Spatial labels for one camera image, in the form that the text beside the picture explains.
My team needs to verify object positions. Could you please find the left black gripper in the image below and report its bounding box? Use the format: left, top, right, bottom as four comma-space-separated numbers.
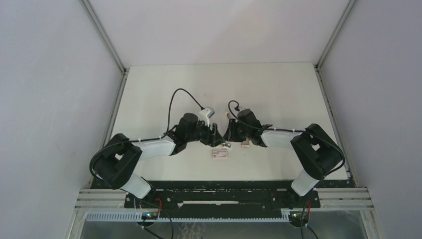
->
185, 118, 225, 147

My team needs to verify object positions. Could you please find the red white staple box sleeve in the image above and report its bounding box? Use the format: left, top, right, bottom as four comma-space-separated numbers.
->
212, 149, 228, 160

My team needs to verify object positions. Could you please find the cardboard staple box tray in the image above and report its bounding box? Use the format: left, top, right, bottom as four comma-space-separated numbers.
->
241, 138, 250, 148

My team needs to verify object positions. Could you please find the pink white stapler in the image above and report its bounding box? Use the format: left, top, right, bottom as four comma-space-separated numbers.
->
220, 142, 231, 149

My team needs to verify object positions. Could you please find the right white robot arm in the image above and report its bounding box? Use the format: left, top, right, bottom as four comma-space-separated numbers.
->
223, 109, 345, 207

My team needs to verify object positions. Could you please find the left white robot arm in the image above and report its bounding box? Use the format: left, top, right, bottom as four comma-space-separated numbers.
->
89, 113, 225, 208

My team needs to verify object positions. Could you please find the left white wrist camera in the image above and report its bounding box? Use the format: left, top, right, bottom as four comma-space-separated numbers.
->
199, 107, 215, 127

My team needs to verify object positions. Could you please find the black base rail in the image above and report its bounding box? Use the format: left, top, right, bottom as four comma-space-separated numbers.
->
91, 179, 357, 219

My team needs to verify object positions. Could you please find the left black camera cable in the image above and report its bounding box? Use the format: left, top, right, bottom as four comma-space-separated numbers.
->
89, 88, 205, 180

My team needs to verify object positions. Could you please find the white slotted cable duct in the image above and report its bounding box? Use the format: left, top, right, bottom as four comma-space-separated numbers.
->
85, 211, 300, 223

